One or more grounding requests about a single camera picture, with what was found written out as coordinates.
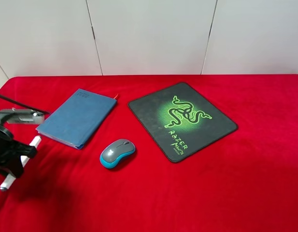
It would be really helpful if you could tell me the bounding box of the black green Razer mouse pad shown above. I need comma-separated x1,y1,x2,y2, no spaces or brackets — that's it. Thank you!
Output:
128,82,238,163

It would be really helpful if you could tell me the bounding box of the white pen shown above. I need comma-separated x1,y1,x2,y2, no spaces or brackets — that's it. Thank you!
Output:
0,136,42,191

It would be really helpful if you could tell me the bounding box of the blue hardcover notebook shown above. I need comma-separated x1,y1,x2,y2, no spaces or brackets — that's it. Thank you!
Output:
36,89,117,149

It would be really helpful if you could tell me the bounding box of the grey blue computer mouse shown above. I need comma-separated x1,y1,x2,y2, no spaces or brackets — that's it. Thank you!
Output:
99,139,136,169

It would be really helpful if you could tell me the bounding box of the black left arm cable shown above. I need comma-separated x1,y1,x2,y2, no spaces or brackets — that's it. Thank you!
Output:
0,92,50,115

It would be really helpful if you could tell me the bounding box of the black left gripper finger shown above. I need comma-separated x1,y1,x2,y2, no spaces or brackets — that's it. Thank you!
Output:
8,142,37,178

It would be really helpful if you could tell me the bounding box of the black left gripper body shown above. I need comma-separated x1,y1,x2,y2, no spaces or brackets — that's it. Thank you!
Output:
0,110,21,178

